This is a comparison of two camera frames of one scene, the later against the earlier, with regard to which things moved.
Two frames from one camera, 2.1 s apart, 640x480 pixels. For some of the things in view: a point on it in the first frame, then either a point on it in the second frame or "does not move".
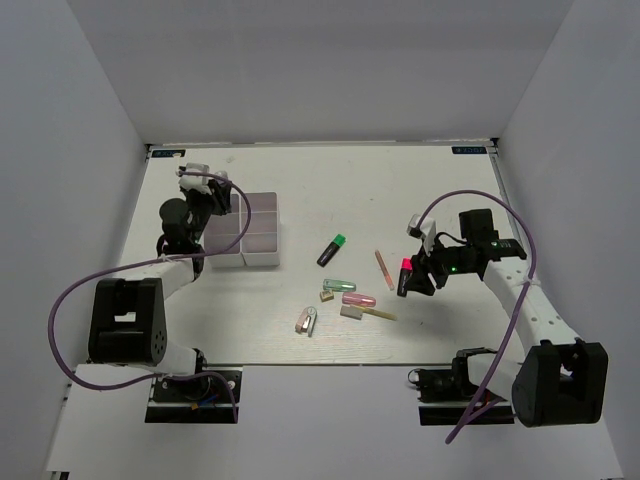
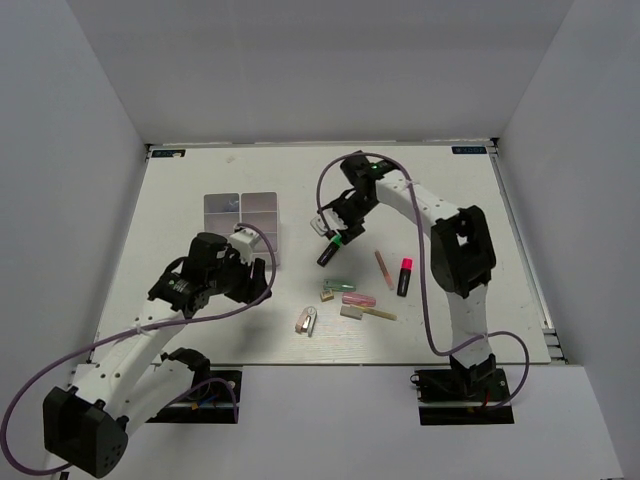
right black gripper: (419, 280) -> (354, 230)
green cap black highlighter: (325, 258) does not move
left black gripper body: (203, 205) -> (233, 275)
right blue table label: (469, 149) does not move
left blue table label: (167, 153) does not move
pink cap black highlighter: (405, 271) does not move
